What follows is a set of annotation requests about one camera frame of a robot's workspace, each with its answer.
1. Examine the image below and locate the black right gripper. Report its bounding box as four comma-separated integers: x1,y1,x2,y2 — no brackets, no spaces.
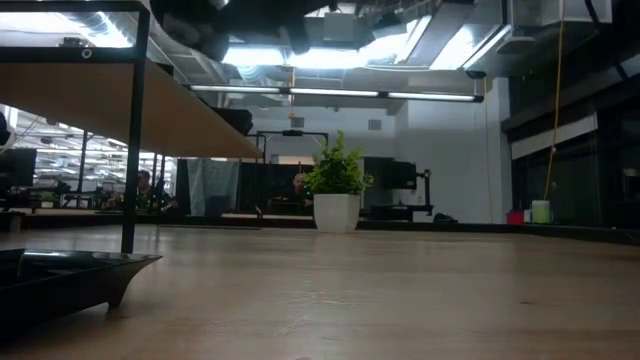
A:
149,0,232,64

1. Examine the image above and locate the grey curtain panel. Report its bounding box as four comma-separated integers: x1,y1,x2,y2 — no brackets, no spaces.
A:
185,158,241,216

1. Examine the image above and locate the long ceiling light fixture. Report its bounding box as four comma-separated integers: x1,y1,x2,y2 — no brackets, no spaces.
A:
187,83,485,104

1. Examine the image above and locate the person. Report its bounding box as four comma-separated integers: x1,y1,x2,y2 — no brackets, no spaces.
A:
112,168,179,212
269,172,315,216

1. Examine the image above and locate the green plant in white pot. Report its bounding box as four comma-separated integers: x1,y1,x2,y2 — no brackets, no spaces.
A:
301,129,375,235

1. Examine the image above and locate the background wooden table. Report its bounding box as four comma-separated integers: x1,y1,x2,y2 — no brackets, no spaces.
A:
0,207,126,232

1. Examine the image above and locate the black background monitor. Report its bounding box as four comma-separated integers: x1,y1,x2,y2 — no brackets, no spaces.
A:
0,147,38,190

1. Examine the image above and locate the black monitor on stand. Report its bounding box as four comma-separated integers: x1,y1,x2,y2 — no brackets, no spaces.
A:
367,158,435,222

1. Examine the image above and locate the pale green cup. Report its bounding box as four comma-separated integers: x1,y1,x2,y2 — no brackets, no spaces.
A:
530,199,552,225

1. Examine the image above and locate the black background rig frame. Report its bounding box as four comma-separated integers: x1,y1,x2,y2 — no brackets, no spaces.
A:
243,128,330,164

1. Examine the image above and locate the wooden shelf with black frame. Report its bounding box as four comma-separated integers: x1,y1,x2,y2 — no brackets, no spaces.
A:
0,0,265,255

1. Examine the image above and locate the yellow hanging cord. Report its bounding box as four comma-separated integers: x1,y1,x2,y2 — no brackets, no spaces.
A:
542,19,565,201

